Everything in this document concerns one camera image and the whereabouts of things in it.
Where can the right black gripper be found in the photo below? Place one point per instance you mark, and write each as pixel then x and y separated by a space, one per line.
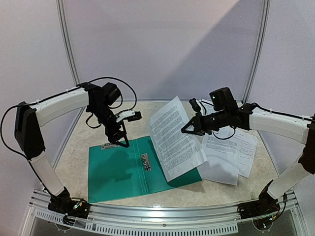
pixel 198 124

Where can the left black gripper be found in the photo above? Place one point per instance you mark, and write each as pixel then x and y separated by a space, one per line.
pixel 121 134

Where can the green file folder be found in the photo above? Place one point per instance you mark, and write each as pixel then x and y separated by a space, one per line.
pixel 118 173

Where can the printed paper sheet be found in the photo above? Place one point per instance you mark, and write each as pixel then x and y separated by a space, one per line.
pixel 222 157
pixel 177 152
pixel 208 106
pixel 247 150

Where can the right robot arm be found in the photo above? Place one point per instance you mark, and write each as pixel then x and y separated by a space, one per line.
pixel 254 117

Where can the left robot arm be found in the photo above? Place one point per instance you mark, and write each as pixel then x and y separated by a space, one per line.
pixel 30 118

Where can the folder cover metal clip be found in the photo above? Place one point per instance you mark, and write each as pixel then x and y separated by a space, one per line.
pixel 108 146

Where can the folder spine metal clip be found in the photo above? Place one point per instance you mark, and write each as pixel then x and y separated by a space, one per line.
pixel 145 161

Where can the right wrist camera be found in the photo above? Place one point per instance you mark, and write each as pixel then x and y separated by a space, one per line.
pixel 197 106

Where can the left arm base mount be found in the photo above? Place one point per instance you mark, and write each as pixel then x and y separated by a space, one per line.
pixel 64 204

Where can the aluminium front rail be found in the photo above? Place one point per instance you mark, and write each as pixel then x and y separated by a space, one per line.
pixel 113 220

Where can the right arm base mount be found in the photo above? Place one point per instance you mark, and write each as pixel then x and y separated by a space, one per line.
pixel 264 205

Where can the right aluminium frame post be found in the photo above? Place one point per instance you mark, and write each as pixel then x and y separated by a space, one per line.
pixel 258 50

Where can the aluminium frame post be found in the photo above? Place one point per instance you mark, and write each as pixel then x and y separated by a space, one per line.
pixel 258 50
pixel 67 41

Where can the left aluminium frame post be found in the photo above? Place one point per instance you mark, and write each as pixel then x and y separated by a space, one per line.
pixel 67 41

